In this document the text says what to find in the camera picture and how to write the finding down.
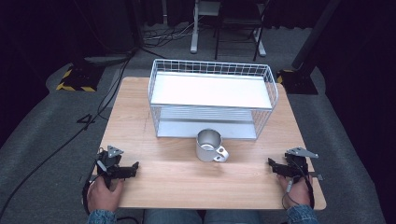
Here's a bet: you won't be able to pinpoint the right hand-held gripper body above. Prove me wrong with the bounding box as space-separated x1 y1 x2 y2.
279 147 325 184

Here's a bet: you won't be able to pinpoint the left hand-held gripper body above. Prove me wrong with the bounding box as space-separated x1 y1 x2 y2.
96 145 133 189

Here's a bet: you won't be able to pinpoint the silver metal cup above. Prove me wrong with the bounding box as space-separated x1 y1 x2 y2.
195 128 230 163

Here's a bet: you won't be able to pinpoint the white wire shelf rack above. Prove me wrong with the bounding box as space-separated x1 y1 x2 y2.
148 58 280 142

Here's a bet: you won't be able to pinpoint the person's right hand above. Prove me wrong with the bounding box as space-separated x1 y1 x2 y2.
277 174 313 209

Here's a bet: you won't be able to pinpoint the person's left hand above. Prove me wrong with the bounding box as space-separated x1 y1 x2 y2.
86 176 126 214

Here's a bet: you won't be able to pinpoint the black yellow striped stand base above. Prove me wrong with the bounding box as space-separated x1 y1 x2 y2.
276 68 319 95
55 63 106 93

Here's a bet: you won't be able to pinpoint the black slanted pole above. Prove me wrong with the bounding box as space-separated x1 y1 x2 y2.
291 0 342 70

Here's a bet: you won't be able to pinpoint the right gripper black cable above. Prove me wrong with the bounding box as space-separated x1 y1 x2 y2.
280 160 316 210

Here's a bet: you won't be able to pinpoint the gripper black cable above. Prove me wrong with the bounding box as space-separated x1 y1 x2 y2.
81 176 95 217
280 160 316 210

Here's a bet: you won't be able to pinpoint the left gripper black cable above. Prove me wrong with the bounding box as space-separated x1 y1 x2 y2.
81 176 95 217

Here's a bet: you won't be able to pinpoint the long black floor cable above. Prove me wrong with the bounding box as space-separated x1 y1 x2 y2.
0 50 135 218

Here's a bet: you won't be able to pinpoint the bundle of floor cables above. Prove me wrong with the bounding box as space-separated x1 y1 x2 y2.
142 22 194 42

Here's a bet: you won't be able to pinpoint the black metal chair frame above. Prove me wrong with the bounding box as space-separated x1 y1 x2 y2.
214 0 271 63

